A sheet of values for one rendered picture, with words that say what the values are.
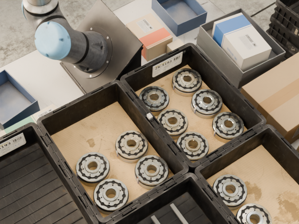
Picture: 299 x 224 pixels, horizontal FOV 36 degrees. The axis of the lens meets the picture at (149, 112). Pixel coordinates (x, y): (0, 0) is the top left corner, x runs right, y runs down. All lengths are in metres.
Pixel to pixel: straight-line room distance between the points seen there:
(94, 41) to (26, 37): 1.37
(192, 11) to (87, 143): 0.85
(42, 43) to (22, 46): 1.37
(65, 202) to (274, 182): 0.64
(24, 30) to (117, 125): 1.61
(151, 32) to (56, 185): 0.75
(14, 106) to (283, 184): 0.99
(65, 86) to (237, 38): 0.67
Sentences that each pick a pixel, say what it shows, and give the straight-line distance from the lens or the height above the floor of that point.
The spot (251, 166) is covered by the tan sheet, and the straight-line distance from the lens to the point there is 1.49.
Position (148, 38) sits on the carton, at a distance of 1.84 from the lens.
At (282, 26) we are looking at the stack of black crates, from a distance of 2.41.
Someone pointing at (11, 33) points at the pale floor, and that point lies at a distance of 3.02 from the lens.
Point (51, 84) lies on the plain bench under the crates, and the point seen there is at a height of 0.70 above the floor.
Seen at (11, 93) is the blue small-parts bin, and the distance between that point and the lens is 1.81.
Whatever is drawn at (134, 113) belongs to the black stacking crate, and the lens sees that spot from 1.48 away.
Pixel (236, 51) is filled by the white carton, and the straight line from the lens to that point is 1.68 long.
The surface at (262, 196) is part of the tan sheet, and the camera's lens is 1.46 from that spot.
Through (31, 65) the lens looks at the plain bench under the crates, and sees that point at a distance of 1.89.
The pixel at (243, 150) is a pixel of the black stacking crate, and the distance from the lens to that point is 1.46.
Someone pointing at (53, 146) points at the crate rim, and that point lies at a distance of 1.39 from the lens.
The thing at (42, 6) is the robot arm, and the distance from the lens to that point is 1.59.
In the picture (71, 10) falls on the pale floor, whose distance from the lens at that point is 3.10.
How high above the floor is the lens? 2.12
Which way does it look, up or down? 56 degrees down
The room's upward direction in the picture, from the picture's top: 3 degrees clockwise
